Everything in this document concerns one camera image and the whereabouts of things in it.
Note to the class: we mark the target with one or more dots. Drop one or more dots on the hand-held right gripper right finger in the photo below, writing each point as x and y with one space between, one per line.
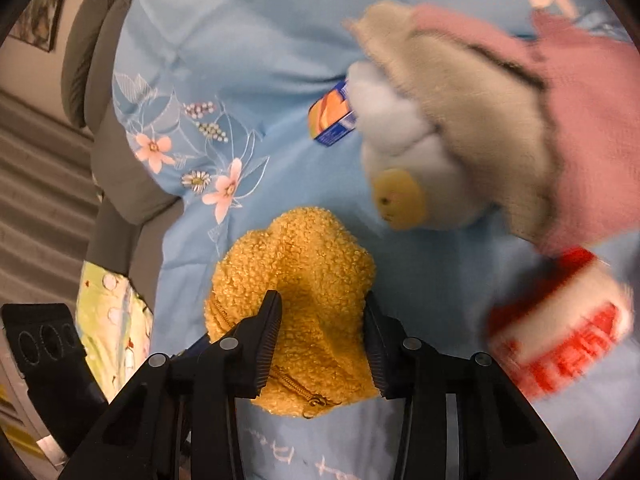
380 355

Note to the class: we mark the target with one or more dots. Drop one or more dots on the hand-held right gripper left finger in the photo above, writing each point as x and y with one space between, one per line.
265 345

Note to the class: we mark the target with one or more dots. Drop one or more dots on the green cardboard box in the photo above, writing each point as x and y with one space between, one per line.
110 320

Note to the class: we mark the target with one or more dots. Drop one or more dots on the yellow fuzzy zip pouch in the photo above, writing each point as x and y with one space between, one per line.
310 270

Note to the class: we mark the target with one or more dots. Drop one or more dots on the pink cloth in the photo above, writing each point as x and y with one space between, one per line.
590 110

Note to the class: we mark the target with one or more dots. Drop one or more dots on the red and white soft item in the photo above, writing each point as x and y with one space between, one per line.
565 310

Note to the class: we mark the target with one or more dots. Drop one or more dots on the light blue plush toy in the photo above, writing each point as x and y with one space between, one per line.
420 170

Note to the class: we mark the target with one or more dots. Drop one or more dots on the blue orange carton box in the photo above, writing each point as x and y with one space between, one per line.
325 115

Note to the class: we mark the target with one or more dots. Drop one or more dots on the blue floral bedsheet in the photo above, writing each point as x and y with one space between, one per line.
250 35

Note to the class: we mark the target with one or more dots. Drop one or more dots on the framed wall picture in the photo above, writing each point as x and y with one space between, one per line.
42 15

